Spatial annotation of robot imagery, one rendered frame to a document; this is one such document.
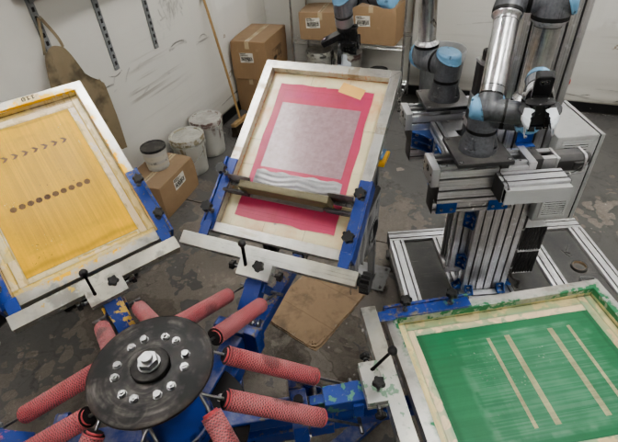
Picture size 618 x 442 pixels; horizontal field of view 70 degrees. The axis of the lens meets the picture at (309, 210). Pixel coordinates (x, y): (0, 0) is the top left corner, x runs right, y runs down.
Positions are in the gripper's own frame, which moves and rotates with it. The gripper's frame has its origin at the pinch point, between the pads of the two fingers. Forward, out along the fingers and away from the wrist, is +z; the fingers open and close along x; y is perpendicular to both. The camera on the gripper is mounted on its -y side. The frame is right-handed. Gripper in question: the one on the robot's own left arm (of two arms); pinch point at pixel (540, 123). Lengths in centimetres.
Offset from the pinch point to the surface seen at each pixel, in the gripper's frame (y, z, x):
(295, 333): 152, -27, 114
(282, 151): 24, -23, 89
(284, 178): 30, -13, 86
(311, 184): 32, -13, 74
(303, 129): 19, -33, 83
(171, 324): 26, 63, 83
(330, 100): 13, -45, 75
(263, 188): 26, 0, 87
